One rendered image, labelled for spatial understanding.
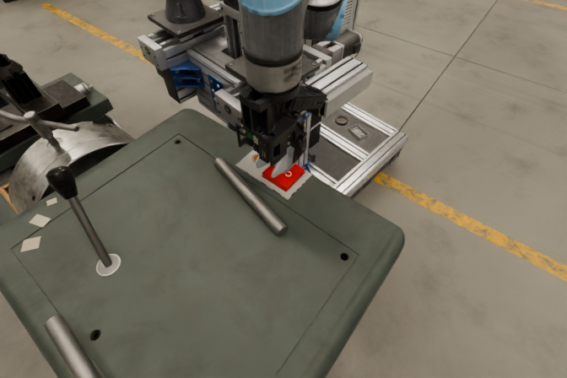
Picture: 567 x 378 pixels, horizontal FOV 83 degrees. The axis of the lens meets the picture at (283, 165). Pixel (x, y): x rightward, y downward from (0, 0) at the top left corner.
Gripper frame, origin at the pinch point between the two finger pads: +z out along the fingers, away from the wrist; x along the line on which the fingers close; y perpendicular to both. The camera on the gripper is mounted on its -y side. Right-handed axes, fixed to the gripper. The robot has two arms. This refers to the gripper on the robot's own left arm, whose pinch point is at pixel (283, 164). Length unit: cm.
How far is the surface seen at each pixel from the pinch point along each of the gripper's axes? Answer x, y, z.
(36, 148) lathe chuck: -48, 27, 5
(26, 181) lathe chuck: -44, 32, 8
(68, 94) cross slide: -104, 3, 31
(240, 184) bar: -3.6, 8.1, 0.6
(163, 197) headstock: -13.9, 18.0, 2.7
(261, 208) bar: 2.9, 9.5, 0.6
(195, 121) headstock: -25.2, 0.4, 2.7
